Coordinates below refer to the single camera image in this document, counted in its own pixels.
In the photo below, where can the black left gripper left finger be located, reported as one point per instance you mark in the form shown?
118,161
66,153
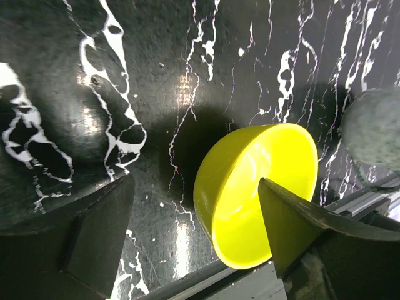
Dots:
72,252

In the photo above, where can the grey ceramic mug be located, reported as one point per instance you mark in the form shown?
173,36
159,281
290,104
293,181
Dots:
370,133

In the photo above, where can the yellow plastic bowl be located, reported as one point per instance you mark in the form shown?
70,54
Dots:
225,195

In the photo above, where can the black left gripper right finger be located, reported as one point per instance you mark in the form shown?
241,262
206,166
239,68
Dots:
319,254

